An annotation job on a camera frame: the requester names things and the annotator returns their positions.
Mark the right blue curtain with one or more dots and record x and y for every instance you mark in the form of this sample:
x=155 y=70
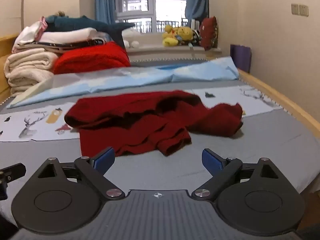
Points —
x=197 y=9

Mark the blue curtain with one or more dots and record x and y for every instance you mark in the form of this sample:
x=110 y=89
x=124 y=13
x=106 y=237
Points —
x=197 y=9
x=105 y=11

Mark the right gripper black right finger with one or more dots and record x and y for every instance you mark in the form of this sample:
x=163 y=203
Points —
x=254 y=198

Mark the cream folded blanket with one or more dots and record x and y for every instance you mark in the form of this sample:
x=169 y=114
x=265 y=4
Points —
x=28 y=68

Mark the white plush toy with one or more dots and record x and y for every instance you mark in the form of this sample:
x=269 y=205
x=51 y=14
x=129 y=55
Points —
x=130 y=38

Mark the dark red knit sweater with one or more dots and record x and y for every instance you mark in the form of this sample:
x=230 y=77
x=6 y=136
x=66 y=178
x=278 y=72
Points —
x=137 y=123

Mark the wall switch plates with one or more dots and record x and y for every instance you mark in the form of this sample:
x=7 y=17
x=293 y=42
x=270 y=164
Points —
x=300 y=10

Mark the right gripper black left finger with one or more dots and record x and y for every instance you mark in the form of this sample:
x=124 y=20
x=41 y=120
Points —
x=62 y=197

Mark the light blue duvet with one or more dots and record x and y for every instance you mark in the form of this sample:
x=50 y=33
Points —
x=141 y=73

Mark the bright red folded blanket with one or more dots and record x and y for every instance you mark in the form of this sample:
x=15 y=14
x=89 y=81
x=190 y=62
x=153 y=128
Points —
x=93 y=58

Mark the grey printed bed sheet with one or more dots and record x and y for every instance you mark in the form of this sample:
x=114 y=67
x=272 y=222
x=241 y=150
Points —
x=30 y=134

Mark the dark red cushion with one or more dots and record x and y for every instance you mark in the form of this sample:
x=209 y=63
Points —
x=209 y=33

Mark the left blue curtain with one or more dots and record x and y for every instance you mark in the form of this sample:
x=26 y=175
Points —
x=105 y=11

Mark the white pink folded bedding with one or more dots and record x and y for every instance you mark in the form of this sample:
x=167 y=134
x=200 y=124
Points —
x=37 y=35

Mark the teal shark plush toy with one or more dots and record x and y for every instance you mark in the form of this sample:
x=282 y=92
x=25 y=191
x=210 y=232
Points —
x=63 y=23

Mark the wooden bed frame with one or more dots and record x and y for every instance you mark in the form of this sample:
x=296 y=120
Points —
x=290 y=106

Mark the window with white frame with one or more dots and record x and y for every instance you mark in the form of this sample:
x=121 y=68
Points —
x=150 y=16

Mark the yellow plush toy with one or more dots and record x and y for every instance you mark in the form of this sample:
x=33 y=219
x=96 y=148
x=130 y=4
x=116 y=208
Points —
x=177 y=36

